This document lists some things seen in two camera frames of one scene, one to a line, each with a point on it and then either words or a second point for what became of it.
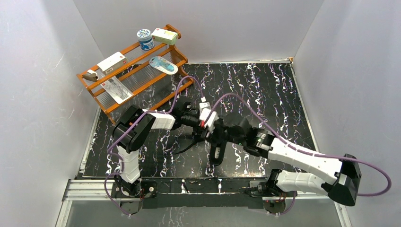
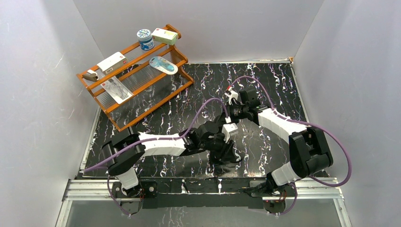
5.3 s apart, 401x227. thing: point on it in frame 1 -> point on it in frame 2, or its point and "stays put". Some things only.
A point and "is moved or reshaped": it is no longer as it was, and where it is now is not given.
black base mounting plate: [201, 193] stays put
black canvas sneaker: [217, 152] is moved or reshaped
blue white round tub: [145, 39] stays put
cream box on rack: [165, 36] stays put
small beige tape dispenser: [91, 75] stays put
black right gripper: [213, 136] -> [229, 113]
